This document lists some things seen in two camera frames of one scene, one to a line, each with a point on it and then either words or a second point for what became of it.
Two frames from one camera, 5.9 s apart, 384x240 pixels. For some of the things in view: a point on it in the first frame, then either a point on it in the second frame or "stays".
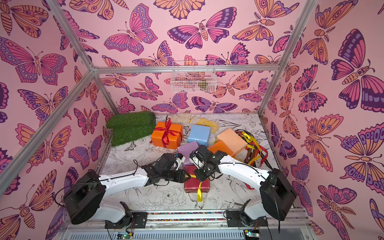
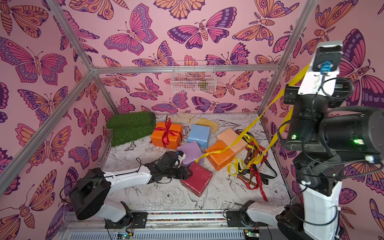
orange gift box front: [219, 146] stays
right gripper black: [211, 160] → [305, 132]
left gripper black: [180, 178] stays
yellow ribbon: [251, 139] stays
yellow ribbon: [199, 191] → [256, 123]
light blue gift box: [199, 133] stays
